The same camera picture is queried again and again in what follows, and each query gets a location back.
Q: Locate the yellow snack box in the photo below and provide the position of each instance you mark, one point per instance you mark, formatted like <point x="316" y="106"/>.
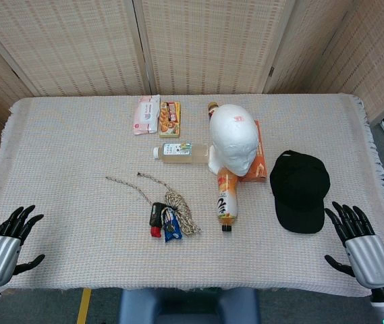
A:
<point x="169" y="121"/>

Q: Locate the pink wet wipes pack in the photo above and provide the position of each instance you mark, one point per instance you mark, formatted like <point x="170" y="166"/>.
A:
<point x="146" y="116"/>

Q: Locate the white foam mannequin head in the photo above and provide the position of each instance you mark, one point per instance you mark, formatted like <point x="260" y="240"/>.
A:
<point x="232" y="135"/>

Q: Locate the blue cookie packet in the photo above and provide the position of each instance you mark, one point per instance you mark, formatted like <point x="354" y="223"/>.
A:
<point x="172" y="231"/>

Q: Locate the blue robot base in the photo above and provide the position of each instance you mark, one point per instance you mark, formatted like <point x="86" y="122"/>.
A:
<point x="188" y="307"/>

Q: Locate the black red small tool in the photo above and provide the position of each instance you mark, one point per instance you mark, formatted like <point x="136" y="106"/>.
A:
<point x="154" y="214"/>

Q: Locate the black baseball cap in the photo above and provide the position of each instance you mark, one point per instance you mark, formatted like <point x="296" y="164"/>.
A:
<point x="299" y="189"/>

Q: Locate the white woven tablecloth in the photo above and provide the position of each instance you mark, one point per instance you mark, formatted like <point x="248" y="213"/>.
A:
<point x="77" y="168"/>

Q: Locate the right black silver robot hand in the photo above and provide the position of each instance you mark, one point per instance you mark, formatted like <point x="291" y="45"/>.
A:
<point x="370" y="260"/>

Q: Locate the orange sauce bottle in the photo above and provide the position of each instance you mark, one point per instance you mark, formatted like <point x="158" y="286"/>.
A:
<point x="227" y="199"/>

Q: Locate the beige woven folding screen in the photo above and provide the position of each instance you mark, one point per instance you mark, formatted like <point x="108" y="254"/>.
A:
<point x="77" y="44"/>

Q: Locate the orange cardboard box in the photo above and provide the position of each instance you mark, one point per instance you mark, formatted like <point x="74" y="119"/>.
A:
<point x="261" y="168"/>

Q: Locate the clear bottle pale drink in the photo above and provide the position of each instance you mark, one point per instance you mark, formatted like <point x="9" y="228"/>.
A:
<point x="181" y="157"/>

